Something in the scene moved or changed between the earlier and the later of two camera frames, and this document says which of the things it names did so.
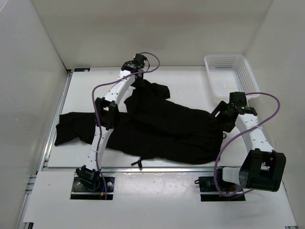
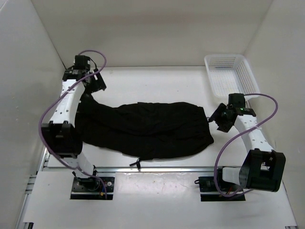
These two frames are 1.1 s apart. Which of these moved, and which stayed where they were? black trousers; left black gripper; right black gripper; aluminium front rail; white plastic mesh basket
Moved: black trousers; left black gripper
Stayed: aluminium front rail; right black gripper; white plastic mesh basket
